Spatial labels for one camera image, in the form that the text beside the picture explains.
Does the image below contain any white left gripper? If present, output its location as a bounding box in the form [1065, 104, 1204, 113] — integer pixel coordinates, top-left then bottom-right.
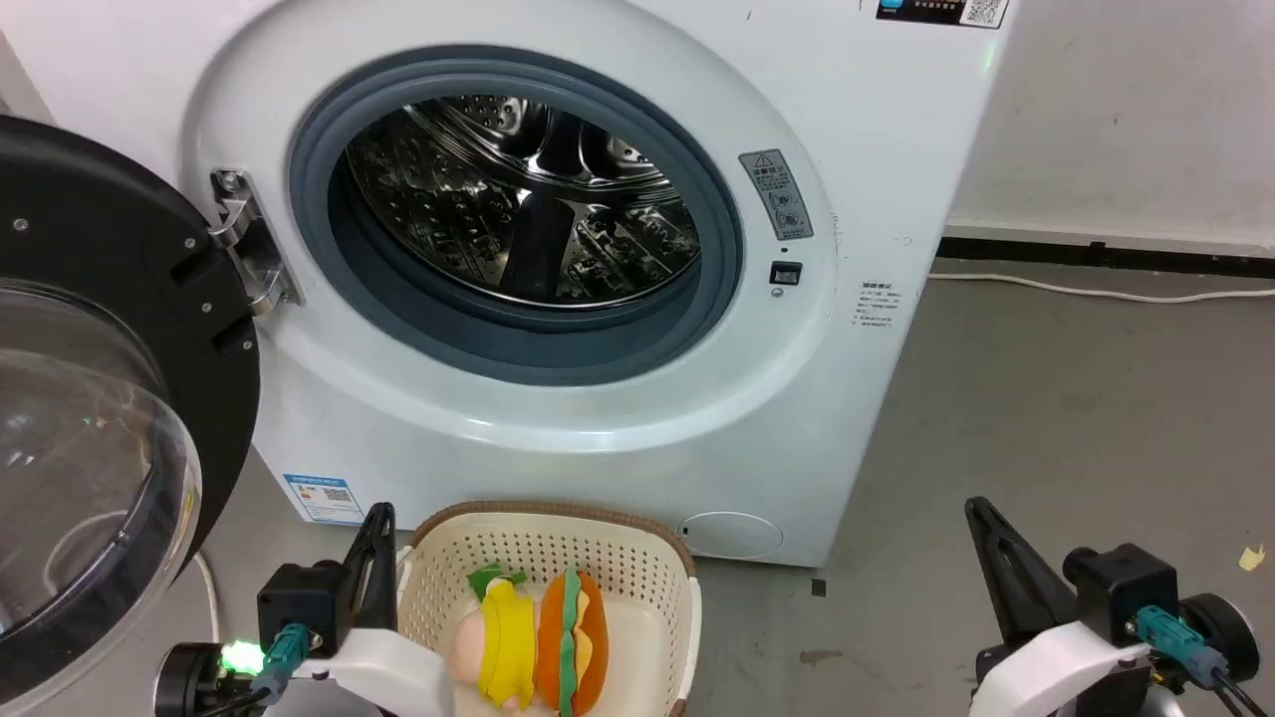
[154, 502, 456, 717]

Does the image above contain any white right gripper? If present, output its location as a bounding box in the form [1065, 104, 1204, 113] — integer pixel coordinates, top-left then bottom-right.
[963, 496, 1262, 717]

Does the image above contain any white front-load washing machine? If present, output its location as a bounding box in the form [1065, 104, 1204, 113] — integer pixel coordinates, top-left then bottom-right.
[0, 0, 1017, 569]

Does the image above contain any blue energy label sticker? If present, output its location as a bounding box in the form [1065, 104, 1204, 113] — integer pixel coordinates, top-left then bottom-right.
[283, 472, 367, 527]

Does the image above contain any pink plush toy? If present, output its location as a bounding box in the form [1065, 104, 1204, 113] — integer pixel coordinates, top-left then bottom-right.
[445, 607, 531, 714]

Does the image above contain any yellow plush doll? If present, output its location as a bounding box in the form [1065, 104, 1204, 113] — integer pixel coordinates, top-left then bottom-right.
[467, 563, 540, 710]

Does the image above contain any cream perforated laundry basket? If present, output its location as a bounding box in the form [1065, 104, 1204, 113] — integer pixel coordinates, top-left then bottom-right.
[396, 500, 704, 717]

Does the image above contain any grey rubber door gasket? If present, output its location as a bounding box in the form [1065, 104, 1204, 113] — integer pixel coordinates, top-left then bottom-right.
[288, 45, 746, 387]

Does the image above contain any round white filter cover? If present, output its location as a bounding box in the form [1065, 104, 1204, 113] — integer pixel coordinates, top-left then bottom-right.
[679, 510, 786, 562]

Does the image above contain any black baseboard strip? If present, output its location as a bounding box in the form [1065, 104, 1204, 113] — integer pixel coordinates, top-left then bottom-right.
[936, 236, 1275, 281]

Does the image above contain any chrome door hinge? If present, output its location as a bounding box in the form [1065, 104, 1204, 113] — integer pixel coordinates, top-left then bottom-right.
[208, 168, 302, 319]

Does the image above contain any black round washer door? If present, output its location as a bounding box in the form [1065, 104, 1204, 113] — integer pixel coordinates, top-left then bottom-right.
[0, 115, 262, 710]

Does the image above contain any steel washer drum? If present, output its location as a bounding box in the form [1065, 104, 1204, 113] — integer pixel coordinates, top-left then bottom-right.
[345, 95, 702, 308]

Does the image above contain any grey warning sticker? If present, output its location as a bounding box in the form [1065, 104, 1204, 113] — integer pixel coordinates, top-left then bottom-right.
[738, 148, 815, 241]

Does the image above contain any black QR code sticker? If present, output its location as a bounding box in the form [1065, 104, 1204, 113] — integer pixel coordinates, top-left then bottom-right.
[876, 0, 1011, 30]

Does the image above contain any teal plug left gripper cable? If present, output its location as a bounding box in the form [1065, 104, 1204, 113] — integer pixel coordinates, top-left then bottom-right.
[194, 622, 312, 717]

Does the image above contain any teal plug gripper cable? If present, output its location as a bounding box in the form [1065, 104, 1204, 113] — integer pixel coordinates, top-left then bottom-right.
[194, 622, 312, 717]
[1134, 604, 1275, 717]

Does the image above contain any short white floor cable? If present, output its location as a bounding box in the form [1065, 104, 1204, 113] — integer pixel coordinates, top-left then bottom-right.
[193, 551, 222, 644]

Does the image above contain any teal plug right gripper cable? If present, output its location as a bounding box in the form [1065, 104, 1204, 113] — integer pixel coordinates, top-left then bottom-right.
[1134, 604, 1275, 717]

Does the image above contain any long white floor cable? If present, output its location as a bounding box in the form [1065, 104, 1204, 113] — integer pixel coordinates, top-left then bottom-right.
[926, 271, 1275, 303]

